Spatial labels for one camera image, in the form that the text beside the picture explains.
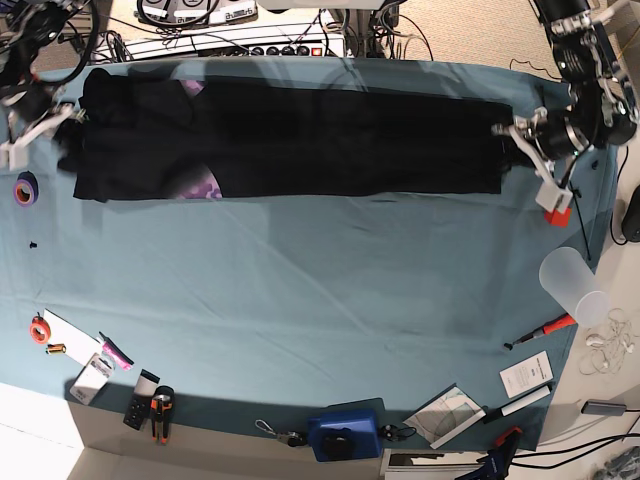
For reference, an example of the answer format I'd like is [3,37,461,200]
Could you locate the teal table cloth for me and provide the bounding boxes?
[0,55,624,451]

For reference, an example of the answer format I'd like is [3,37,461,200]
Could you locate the white earphones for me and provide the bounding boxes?
[579,308,639,377]

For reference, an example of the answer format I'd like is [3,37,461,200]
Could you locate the purple tape roll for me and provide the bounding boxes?
[13,171,39,207]

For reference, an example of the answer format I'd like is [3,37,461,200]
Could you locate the black t-shirt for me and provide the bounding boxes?
[55,69,528,202]

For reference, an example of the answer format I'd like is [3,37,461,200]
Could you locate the small brass battery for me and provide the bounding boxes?
[45,344,66,355]

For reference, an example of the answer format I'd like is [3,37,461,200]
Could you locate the folded map booklet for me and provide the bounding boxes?
[403,384,486,449]

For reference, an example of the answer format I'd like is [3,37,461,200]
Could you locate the red cube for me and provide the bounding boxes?
[544,207,572,228]

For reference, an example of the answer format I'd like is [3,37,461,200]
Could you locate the black remote control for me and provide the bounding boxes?
[123,369,160,431]

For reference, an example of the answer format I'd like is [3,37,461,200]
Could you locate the short black rod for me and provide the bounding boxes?
[569,182,592,263]

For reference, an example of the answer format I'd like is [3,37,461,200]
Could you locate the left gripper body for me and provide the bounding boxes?
[533,110,591,160]

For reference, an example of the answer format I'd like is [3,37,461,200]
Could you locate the black computer mouse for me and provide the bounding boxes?
[621,186,640,243]

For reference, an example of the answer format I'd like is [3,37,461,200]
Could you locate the white paper sheet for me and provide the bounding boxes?
[42,309,102,366]

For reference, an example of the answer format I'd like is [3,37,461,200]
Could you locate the white printed card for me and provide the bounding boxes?
[499,351,553,399]

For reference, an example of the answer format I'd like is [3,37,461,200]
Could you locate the black white marker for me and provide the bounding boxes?
[483,383,552,424]

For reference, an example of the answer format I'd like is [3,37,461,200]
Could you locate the blue orange bottom clamp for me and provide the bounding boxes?
[456,427,523,480]

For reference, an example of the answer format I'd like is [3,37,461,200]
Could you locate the metal carabiner keyring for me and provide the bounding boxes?
[254,419,308,448]

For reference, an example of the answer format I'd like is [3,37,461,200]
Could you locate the grey usb hub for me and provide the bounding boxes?
[581,399,627,417]

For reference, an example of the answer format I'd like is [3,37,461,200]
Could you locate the translucent plastic cup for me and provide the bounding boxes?
[539,247,610,328]

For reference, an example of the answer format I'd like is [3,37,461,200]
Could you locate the white packaged card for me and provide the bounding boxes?
[69,354,114,406]

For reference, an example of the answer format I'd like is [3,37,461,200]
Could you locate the black clip with ring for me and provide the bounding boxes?
[379,424,417,442]

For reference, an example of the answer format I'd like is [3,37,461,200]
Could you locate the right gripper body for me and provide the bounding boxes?
[1,82,61,129]

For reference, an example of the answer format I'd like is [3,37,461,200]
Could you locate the power strip with red switch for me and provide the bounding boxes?
[197,44,327,57]

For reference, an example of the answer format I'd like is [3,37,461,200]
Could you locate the orange tape roll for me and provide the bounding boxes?
[29,314,51,345]

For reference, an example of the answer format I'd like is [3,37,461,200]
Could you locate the orange black screwdriver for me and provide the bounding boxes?
[503,314,576,351]

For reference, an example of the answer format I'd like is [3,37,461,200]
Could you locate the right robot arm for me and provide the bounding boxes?
[1,1,100,171]

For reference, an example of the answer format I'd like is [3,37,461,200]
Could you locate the orange black pliers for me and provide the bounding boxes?
[150,386,175,445]

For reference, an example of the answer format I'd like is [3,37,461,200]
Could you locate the blue plastic box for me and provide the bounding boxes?
[307,409,382,463]

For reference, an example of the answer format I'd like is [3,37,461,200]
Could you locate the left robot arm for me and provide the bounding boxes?
[492,1,639,213]

